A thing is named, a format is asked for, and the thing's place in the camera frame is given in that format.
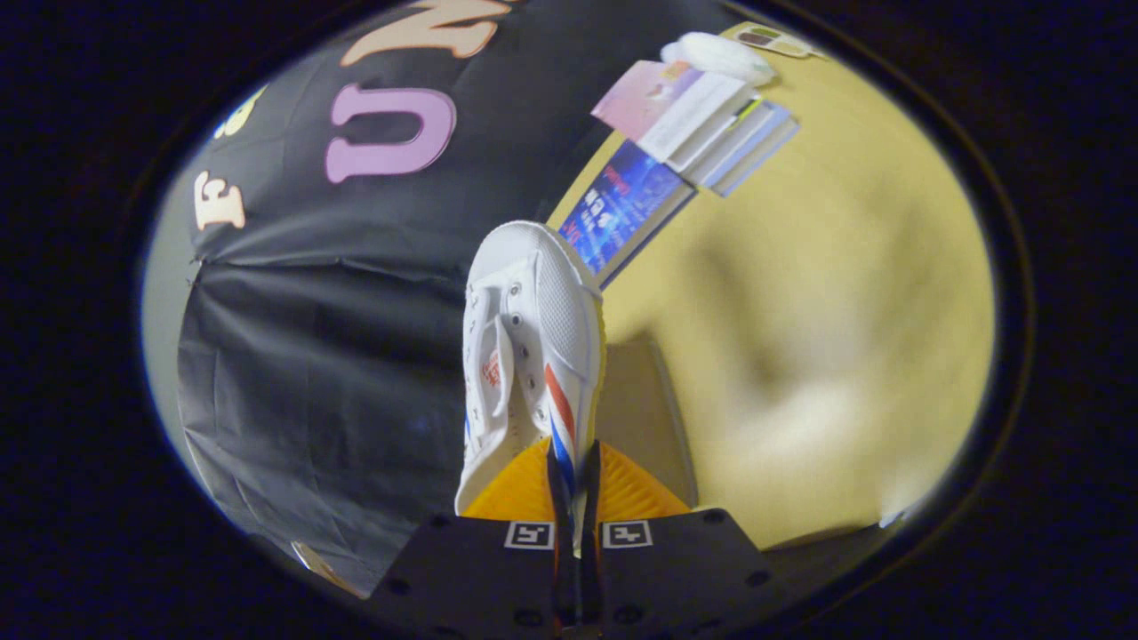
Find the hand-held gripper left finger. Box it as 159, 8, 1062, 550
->
369, 437, 579, 628

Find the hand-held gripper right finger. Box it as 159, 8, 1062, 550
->
578, 439, 788, 628

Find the pale blue book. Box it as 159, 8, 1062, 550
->
702, 98, 801, 198

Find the dark blue book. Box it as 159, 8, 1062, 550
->
558, 140, 697, 287

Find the brown cardboard piece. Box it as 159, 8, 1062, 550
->
292, 540, 367, 598

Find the white crumpled cloth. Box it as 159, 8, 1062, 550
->
660, 32, 776, 88

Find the pink cover book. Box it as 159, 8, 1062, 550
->
591, 60, 757, 174

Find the small colour palette case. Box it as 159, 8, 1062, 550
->
736, 22, 823, 60

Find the white striped canvas shoe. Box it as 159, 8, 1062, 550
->
453, 220, 608, 556

